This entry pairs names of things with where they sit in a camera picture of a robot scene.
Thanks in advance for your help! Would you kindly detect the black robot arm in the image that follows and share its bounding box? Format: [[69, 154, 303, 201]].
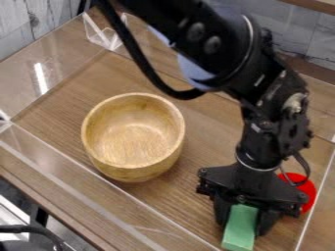
[[115, 0, 312, 235]]

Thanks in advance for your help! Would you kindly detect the red plush ball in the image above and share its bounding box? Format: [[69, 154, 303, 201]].
[[278, 173, 316, 214]]

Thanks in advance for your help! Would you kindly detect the black table leg bracket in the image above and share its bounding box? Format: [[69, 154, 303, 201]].
[[0, 204, 80, 251]]

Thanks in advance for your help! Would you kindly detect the brown wooden bowl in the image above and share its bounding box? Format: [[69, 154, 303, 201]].
[[81, 92, 185, 182]]

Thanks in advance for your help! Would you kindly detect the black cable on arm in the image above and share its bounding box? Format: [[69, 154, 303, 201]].
[[279, 151, 312, 188]]

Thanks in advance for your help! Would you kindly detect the green rectangular block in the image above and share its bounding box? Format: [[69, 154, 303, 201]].
[[221, 204, 258, 251]]

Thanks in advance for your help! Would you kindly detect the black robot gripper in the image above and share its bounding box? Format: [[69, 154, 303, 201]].
[[196, 163, 308, 236]]

